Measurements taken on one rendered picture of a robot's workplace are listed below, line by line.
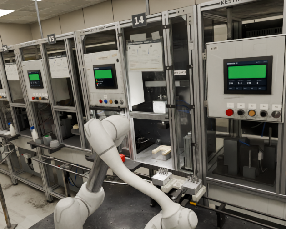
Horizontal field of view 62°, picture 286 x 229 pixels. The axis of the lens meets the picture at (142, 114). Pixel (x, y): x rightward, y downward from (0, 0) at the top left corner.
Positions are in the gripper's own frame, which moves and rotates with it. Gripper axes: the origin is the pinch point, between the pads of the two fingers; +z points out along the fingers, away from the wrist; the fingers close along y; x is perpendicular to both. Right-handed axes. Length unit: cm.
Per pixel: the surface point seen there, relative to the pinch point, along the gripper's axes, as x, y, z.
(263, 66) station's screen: -38, 75, 22
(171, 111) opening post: 21, 46, 28
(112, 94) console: 76, 57, 27
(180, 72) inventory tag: 13, 73, 26
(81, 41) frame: 107, 102, 29
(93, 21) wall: 457, 192, 396
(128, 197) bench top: 54, -23, 9
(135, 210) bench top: 38.8, -22.9, -1.6
